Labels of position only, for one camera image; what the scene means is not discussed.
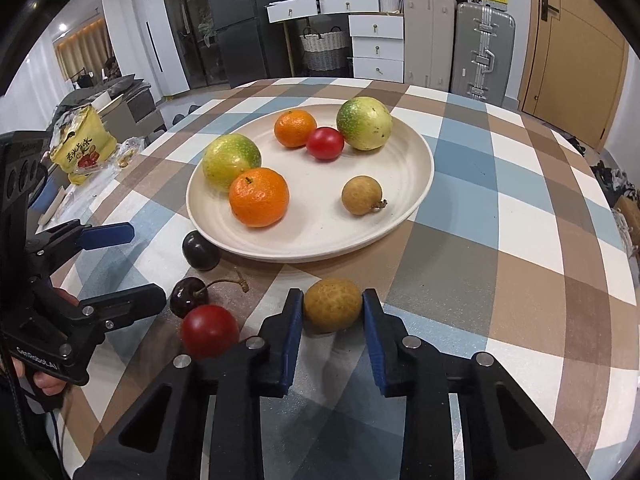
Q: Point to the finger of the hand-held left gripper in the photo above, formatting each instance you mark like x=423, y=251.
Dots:
x=107, y=236
x=135, y=300

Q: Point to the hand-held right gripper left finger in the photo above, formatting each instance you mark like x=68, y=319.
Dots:
x=292, y=340

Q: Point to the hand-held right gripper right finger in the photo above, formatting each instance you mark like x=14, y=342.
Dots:
x=372, y=340

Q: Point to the dark cherry with stem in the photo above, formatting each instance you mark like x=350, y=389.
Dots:
x=186, y=300

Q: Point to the red cherry tomato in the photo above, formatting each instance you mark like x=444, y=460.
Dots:
x=209, y=331
x=325, y=144

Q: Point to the cream round plate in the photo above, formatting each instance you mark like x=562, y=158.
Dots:
x=320, y=225

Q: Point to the small green passion fruit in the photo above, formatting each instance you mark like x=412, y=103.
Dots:
x=227, y=157

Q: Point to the large orange mandarin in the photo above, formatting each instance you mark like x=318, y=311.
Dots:
x=259, y=197

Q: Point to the brown longan with stalk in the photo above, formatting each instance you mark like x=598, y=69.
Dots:
x=360, y=194

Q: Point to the small orange mandarin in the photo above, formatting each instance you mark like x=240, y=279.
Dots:
x=295, y=128

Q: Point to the large yellow-green passion fruit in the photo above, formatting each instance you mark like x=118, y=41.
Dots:
x=364, y=123

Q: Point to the person's left forearm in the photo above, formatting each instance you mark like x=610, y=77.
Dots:
x=25, y=440

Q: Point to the person's left hand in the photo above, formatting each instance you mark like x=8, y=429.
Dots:
x=47, y=387

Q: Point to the clear plastic bag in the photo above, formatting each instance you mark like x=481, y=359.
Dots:
x=129, y=152

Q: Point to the yellow snack bag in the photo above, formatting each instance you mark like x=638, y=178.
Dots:
x=85, y=150

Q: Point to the grey ottoman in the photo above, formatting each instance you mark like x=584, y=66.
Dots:
x=142, y=115

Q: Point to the grey slipper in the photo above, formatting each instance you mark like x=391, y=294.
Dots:
x=178, y=120
x=193, y=110

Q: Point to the pile of grey clothes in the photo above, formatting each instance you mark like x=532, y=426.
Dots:
x=120, y=87

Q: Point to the brown curtain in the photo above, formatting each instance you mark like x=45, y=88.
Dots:
x=80, y=45

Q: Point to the white wardrobe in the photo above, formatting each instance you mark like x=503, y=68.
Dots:
x=135, y=35

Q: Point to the dark glass cabinet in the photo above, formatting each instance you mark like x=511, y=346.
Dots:
x=185, y=35

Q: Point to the dark grey refrigerator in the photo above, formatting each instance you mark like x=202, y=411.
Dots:
x=235, y=20

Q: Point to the pile of shoes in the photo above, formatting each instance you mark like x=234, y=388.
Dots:
x=607, y=180

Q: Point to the woven laundry basket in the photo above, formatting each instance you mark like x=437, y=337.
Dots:
x=325, y=52

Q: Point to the white desk with drawers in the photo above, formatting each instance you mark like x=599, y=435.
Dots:
x=375, y=50

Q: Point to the beige suitcase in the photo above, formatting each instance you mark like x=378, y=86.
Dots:
x=430, y=40

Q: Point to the silver suitcase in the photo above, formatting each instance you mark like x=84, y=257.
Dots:
x=470, y=50

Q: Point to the wooden door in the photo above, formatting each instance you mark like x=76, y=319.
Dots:
x=575, y=60

